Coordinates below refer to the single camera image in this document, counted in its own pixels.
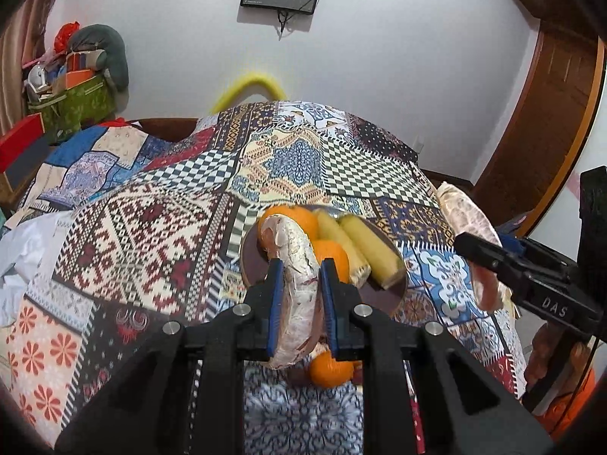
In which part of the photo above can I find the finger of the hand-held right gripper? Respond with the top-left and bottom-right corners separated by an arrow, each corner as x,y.
454,232 -> 528,295
498,236 -> 582,276

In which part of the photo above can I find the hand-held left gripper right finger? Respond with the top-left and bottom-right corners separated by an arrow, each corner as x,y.
320,258 -> 557,455

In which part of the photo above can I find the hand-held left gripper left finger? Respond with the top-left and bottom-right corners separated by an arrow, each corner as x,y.
54,258 -> 285,455

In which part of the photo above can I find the peeled pink pomelo segment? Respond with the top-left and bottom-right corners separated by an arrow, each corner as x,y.
436,181 -> 504,312

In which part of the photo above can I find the purple plate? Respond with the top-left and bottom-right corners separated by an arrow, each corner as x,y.
239,205 -> 409,323

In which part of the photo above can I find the large orange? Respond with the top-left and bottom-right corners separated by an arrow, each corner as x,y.
310,239 -> 350,285
258,205 -> 319,247

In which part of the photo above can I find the pomelo segment with white pith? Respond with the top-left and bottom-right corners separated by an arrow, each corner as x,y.
258,214 -> 323,370

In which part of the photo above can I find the yellow sugarcane piece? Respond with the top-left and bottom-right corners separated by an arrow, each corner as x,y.
339,214 -> 407,291
315,211 -> 371,287

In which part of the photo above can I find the person's right hand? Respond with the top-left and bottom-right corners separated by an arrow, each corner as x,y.
524,327 -> 594,389

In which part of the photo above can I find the small orange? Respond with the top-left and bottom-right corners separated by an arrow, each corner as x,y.
308,348 -> 362,388

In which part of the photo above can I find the dark red date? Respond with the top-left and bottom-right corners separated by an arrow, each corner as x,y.
287,365 -> 314,387

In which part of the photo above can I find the dark wooden door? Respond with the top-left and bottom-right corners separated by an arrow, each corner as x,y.
472,21 -> 607,238

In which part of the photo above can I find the patchwork blanket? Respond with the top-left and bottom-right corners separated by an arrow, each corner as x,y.
0,99 -> 528,455

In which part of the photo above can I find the white cloth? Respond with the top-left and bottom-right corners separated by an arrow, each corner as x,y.
0,209 -> 72,328

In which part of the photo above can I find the green cardboard box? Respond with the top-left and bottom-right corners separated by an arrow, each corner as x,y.
26,73 -> 117,138

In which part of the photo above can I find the grey box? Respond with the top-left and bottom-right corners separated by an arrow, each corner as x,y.
5,135 -> 53,190

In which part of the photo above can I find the orange box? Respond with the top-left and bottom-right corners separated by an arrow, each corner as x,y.
66,70 -> 98,89

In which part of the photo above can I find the red box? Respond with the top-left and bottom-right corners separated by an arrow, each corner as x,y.
0,115 -> 46,174

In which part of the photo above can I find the red plastic bag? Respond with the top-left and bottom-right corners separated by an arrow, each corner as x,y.
54,21 -> 81,53

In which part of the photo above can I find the striped brown curtain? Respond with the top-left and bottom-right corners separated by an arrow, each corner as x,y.
0,0 -> 72,138

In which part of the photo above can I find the dark wooden bed frame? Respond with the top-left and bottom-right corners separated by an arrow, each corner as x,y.
137,118 -> 200,142

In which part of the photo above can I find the black monitor cable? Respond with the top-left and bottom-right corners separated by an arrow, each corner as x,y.
276,8 -> 296,39

